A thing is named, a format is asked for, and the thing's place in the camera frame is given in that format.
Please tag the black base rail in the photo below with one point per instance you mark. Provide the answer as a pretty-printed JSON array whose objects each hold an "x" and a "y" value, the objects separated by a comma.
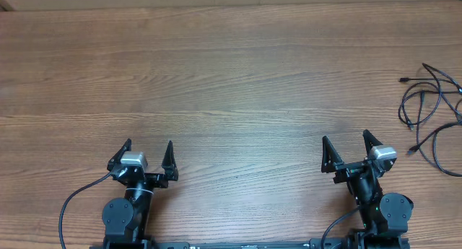
[{"x": 314, "y": 243}]

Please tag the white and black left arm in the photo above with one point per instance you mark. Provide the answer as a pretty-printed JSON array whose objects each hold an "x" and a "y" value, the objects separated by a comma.
[{"x": 126, "y": 218}]

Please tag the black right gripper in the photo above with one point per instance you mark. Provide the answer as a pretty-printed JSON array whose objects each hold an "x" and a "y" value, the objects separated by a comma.
[{"x": 331, "y": 162}]

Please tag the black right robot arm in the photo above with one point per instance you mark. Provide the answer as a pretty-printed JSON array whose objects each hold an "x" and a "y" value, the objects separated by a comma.
[{"x": 384, "y": 216}]

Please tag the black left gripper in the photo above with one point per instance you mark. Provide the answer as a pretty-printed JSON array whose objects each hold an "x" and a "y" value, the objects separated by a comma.
[{"x": 169, "y": 172}]

